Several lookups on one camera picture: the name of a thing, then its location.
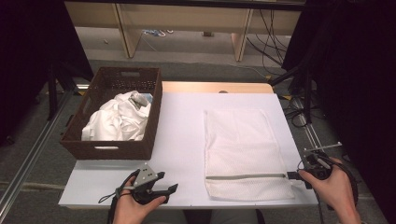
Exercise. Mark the black metal stand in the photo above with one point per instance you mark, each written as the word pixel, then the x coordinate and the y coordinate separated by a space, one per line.
pixel 308 93
pixel 52 93

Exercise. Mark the white shirt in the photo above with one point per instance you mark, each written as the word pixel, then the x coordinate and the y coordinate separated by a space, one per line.
pixel 118 121

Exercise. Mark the metal floor rail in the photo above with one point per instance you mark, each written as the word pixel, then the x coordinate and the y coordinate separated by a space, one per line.
pixel 31 155
pixel 311 137

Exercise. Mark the white mesh laundry bag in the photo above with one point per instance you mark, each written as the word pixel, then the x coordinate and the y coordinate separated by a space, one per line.
pixel 243 140

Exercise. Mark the person's right hand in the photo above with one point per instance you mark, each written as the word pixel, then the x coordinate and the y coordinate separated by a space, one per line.
pixel 337 189

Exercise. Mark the light wooden shelf unit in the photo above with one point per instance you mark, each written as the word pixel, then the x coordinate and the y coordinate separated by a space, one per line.
pixel 186 18

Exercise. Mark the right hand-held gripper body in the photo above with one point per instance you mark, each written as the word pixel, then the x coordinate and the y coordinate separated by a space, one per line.
pixel 320 169

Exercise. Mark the black curtain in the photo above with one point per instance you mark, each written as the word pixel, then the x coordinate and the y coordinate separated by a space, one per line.
pixel 358 77
pixel 25 46

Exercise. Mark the brown woven basket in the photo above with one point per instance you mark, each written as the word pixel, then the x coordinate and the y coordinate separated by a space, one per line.
pixel 124 151

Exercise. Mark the person's legs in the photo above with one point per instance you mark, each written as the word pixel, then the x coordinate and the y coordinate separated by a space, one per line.
pixel 230 217

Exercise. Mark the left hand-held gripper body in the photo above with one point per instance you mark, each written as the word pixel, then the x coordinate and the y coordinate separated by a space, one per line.
pixel 144 175

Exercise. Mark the person's left hand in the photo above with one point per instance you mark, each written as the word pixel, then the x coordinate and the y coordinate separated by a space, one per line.
pixel 127 211

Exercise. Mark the small floor socket box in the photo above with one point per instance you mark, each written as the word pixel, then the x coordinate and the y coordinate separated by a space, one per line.
pixel 208 34

